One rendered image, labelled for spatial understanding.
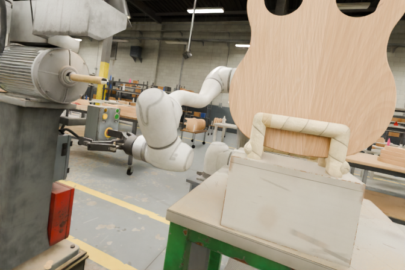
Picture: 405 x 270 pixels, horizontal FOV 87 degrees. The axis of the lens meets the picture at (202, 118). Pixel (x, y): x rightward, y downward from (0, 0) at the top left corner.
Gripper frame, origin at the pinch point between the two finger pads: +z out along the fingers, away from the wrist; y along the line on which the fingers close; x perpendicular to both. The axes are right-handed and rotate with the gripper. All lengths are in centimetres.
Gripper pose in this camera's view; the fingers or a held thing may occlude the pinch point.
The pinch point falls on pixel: (97, 136)
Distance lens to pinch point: 94.7
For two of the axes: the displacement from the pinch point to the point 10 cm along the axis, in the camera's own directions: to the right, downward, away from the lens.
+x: 0.9, -9.8, -2.0
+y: 3.8, -1.5, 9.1
